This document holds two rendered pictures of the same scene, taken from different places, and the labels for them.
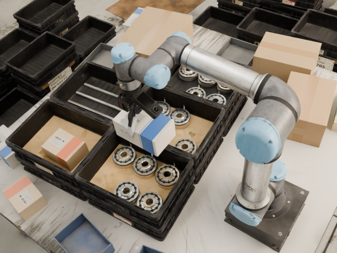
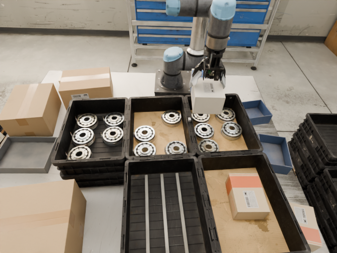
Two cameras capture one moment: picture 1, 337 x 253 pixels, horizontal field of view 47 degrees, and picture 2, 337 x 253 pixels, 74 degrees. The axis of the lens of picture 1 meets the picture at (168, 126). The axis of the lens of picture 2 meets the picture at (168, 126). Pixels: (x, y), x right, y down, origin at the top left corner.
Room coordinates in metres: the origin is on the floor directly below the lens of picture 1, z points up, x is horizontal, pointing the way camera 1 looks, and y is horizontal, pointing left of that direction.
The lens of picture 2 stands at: (1.59, 0.56, 1.70)
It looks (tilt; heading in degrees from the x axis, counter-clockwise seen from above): 47 degrees down; 227
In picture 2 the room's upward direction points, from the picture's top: 2 degrees clockwise
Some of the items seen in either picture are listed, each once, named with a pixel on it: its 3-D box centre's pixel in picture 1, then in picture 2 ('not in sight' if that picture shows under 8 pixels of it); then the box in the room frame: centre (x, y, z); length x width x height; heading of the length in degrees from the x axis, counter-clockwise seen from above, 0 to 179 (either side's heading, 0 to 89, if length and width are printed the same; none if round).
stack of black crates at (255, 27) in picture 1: (267, 43); not in sight; (2.25, -0.83, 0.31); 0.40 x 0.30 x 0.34; 48
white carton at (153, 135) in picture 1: (144, 127); (205, 90); (0.94, 0.09, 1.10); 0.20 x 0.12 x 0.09; 48
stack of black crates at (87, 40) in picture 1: (90, 51); not in sight; (2.45, 0.53, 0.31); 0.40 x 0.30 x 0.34; 138
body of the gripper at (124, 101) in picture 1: (131, 96); (213, 61); (0.96, 0.11, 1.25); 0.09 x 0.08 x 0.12; 48
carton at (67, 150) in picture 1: (65, 149); (245, 196); (1.07, 0.47, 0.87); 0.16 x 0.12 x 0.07; 50
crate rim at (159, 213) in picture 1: (134, 169); (219, 121); (0.88, 0.16, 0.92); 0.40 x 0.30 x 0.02; 54
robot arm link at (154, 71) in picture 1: (153, 69); (212, 6); (0.90, 0.02, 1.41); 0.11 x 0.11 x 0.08; 48
